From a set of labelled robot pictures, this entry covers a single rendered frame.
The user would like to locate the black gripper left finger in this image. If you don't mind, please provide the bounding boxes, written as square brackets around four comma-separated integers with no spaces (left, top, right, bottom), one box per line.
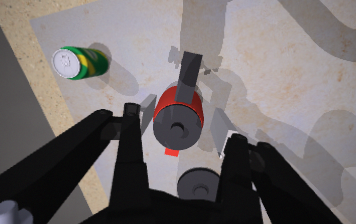
[0,94,157,224]

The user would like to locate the dark grey round disc with centre stud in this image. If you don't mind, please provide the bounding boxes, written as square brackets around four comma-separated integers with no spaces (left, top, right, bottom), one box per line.
[177,168,220,201]

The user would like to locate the green and yellow drink can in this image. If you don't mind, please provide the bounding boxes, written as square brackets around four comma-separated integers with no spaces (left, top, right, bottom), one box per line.
[52,46,108,80]

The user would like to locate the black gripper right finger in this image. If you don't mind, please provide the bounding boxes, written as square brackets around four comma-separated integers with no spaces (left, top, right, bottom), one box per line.
[210,107,343,224]

